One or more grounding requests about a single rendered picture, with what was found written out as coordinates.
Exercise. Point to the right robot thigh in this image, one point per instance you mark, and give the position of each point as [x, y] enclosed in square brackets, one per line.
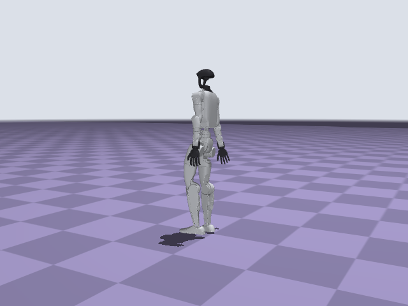
[204, 172]

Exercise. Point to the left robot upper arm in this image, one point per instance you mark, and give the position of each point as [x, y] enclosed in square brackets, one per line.
[197, 98]

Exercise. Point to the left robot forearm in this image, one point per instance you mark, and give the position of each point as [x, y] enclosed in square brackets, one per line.
[196, 130]

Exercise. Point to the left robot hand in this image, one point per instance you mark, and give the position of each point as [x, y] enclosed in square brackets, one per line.
[194, 154]

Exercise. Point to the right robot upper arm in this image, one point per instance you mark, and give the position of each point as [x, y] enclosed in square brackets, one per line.
[218, 119]

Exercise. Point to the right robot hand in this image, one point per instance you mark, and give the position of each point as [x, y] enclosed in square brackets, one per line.
[222, 153]

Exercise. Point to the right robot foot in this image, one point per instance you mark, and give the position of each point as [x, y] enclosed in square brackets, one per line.
[209, 228]

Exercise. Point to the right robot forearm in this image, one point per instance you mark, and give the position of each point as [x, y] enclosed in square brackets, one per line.
[217, 131]

